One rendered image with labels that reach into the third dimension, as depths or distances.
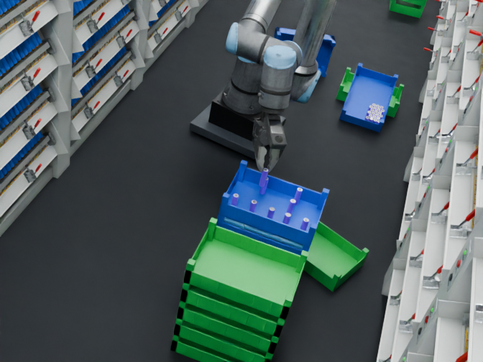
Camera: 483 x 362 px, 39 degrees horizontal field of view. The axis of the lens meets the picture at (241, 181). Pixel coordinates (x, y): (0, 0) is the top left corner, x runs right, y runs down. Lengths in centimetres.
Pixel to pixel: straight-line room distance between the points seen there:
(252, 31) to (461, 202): 79
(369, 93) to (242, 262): 162
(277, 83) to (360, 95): 145
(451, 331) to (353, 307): 96
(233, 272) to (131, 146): 104
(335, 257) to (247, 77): 80
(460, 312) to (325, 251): 113
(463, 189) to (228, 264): 68
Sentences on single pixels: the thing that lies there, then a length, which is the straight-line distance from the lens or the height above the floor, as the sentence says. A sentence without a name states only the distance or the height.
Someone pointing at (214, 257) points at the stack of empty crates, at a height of 32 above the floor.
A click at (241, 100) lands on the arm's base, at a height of 21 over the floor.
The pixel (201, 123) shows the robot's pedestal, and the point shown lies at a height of 6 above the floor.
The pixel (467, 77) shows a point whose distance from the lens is 242.
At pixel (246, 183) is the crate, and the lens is 224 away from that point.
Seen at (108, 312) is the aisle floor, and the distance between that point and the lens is 223.
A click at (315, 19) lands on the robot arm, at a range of 258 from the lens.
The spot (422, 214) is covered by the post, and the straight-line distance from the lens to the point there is 224.
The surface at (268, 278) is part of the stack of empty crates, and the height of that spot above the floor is 32.
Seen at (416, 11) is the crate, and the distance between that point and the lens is 451.
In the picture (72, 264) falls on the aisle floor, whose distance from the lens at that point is 235.
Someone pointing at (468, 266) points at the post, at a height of 86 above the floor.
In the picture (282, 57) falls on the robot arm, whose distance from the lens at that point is 194.
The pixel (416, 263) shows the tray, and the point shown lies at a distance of 215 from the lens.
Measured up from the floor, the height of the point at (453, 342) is 71.
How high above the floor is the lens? 176
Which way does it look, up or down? 40 degrees down
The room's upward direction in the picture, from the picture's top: 13 degrees clockwise
